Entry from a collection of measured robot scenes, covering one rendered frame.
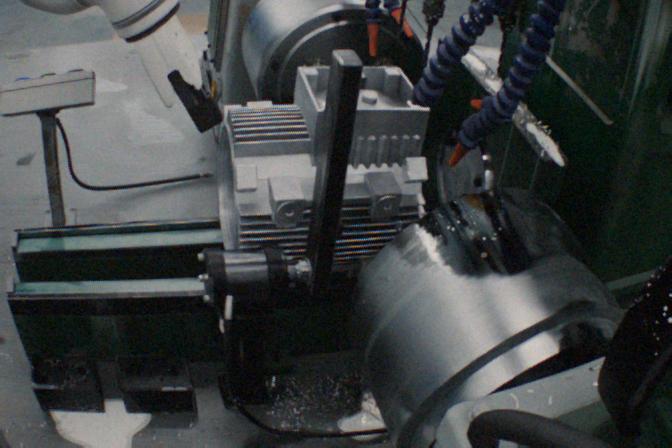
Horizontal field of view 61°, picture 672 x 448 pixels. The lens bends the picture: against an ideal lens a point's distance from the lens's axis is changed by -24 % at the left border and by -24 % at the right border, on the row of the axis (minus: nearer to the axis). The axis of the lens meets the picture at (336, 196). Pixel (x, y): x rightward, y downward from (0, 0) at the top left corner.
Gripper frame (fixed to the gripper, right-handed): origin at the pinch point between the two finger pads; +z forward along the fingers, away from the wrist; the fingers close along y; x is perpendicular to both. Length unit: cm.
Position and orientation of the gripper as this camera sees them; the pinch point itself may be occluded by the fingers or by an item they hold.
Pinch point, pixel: (204, 112)
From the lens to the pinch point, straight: 83.5
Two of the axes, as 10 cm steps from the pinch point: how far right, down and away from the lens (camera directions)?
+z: 3.7, 6.6, 6.5
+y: 2.7, 5.9, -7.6
